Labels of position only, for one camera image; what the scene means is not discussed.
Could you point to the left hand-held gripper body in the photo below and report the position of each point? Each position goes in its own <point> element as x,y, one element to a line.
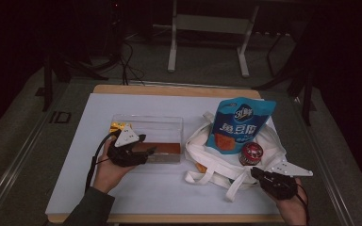
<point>125,157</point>

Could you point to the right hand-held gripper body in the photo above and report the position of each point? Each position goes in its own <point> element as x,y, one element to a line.
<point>279,188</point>

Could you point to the brown drink carton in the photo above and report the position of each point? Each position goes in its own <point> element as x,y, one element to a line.
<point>166,148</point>

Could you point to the clear plastic container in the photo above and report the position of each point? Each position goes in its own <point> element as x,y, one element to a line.
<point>160,128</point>

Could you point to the red round can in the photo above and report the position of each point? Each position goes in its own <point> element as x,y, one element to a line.
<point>251,153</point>

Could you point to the white tote bag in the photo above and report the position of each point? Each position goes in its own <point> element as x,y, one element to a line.
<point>220,171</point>

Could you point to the blue snack pouch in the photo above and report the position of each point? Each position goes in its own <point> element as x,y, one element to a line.
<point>242,122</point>

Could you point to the person's left hand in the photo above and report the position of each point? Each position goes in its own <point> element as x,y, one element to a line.
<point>106,175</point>

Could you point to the person's right hand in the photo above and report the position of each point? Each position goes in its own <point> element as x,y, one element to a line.
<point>292,213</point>

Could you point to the small orange item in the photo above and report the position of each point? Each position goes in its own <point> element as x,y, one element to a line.
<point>201,168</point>

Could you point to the dark metal stand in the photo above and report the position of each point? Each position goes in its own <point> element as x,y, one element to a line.
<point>48,81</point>
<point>308,94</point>

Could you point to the white metal stand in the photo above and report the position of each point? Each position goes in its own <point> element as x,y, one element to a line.
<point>210,23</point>

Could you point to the black rectangular floor frame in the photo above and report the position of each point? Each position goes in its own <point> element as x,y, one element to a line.
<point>52,117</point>

